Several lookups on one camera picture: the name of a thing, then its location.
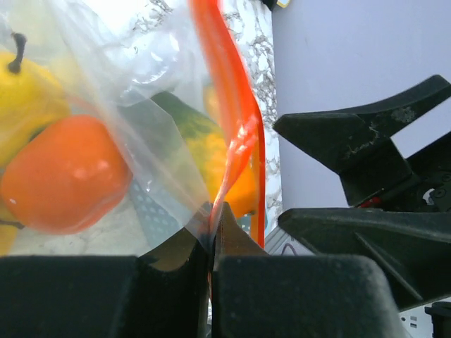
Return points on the light blue plastic basket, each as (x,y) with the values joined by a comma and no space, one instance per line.
(156,222)

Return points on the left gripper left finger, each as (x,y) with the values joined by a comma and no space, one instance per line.
(159,294)

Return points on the orange tomato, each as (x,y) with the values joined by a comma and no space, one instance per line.
(67,178)

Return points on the clear zip top bag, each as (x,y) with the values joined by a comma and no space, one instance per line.
(110,66)

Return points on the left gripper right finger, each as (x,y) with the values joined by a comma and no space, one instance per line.
(255,294)

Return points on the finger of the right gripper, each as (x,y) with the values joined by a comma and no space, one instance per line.
(412,249)
(356,143)

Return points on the green yellow mango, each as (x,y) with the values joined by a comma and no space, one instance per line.
(205,141)

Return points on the yellow apple with stem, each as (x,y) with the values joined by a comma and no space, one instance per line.
(31,99)

